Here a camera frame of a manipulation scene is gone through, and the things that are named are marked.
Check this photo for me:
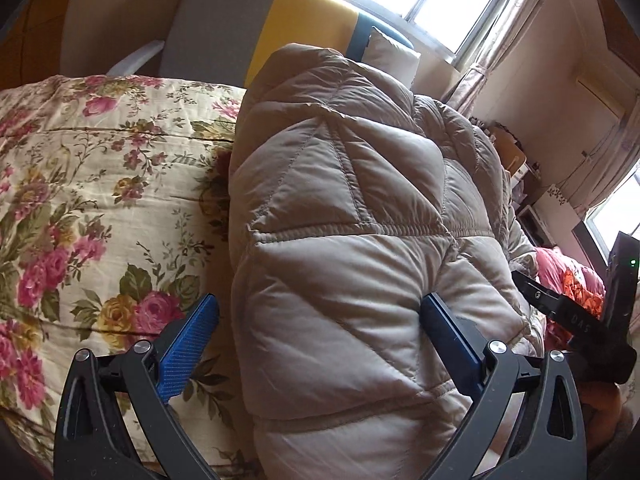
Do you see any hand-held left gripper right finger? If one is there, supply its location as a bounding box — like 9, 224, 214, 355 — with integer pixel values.
420, 294, 588, 480

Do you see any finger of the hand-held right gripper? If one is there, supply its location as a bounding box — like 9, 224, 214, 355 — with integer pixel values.
511, 270, 567, 322

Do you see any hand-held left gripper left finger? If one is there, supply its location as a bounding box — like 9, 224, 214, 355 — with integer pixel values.
52, 294, 221, 480

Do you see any beige quilted puffer jacket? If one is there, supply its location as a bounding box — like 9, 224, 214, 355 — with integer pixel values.
227, 44, 546, 480

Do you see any person's right forearm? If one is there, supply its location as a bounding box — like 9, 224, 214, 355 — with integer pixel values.
582, 382, 627, 453

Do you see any pink orange blanket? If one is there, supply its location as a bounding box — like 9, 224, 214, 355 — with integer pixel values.
531, 246, 608, 321

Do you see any white appliance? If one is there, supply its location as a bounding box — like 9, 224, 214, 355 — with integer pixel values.
517, 195, 585, 250

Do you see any small side window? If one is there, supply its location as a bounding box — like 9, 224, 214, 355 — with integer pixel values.
585, 160, 640, 266

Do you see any brown cardboard box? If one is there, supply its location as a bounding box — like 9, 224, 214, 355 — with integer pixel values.
487, 122, 527, 178

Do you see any beige patterned curtain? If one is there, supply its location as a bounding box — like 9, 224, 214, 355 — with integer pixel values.
570, 110, 640, 211
442, 0, 558, 118

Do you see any floral quilted bedspread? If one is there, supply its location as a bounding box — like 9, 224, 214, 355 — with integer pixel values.
0, 74, 266, 480

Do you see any cream deer print pillow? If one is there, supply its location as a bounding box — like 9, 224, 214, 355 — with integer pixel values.
362, 27, 422, 93

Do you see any grey yellow blue headboard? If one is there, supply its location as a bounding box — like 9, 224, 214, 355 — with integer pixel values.
160, 0, 416, 91

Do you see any orange wooden panelled cabinet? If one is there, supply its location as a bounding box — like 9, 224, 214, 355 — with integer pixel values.
0, 0, 76, 91

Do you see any white wall air conditioner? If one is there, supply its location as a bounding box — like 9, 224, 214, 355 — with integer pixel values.
575, 74, 629, 116

